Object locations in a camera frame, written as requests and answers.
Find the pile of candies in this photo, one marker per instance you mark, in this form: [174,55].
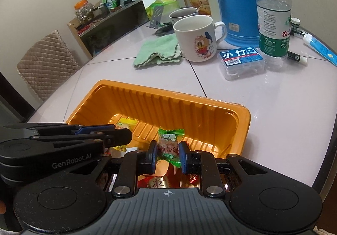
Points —
[154,182]

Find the green cloth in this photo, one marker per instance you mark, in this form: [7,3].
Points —
[155,51]

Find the plain white mug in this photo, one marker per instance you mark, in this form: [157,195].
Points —
[181,12]

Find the wooden shelf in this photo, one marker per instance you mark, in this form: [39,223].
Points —
[118,24]

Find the clear floss pick box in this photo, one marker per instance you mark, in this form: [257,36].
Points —
[239,57]

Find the orange plastic tray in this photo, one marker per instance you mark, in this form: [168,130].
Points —
[171,108]

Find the yellow candy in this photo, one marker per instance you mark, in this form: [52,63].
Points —
[126,123]

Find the white mug with cartoon print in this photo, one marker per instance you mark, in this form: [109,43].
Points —
[194,40]

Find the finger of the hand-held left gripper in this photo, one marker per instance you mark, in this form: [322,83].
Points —
[118,138]
[92,127]

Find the green candy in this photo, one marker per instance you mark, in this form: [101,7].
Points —
[168,143]

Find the small black object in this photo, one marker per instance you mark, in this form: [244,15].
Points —
[164,30]

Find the grey metal phone stand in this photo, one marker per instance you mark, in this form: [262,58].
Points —
[158,14]

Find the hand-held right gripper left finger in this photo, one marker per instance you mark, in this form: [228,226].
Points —
[152,158]

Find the green tissue box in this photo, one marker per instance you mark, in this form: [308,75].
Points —
[167,5]

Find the blue and white tube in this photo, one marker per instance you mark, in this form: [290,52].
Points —
[321,49]

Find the clear water bottle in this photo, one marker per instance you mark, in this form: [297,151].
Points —
[273,27]

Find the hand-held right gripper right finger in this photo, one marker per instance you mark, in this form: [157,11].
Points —
[183,159]

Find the blue thermos jug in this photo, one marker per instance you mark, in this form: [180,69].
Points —
[237,1]

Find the clear jar with orange lid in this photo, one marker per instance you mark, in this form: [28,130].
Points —
[84,12]

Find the beige quilted chair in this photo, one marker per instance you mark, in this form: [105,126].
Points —
[44,64]

